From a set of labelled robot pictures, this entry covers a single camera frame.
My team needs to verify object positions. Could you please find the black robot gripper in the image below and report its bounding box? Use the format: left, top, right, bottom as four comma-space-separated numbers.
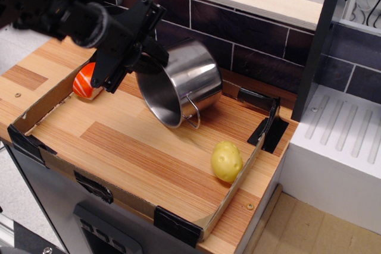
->
91, 0, 169, 93

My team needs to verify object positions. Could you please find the stainless steel pot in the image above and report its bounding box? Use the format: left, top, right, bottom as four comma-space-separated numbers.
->
136, 39, 223, 129

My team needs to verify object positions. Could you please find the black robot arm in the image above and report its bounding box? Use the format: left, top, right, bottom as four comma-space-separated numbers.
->
1, 0, 169, 93

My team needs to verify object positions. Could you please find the cardboard fence with black tape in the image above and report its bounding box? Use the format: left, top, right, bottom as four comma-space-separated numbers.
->
7, 36, 289, 249

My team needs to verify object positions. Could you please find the salmon nigiri sushi toy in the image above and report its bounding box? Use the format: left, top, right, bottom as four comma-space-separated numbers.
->
72, 62, 103, 101

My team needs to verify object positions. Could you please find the yellow potato toy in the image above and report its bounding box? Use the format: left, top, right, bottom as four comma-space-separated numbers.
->
211, 141, 243, 183

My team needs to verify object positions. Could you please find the black control panel with buttons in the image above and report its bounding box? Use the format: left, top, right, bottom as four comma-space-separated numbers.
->
73, 204, 143, 254

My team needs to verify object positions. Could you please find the white ribbed sink drainboard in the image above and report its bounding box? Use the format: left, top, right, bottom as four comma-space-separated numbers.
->
291, 86, 380, 178

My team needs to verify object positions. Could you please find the dark grey vertical post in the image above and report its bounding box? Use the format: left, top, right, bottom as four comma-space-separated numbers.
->
292, 0, 346, 121

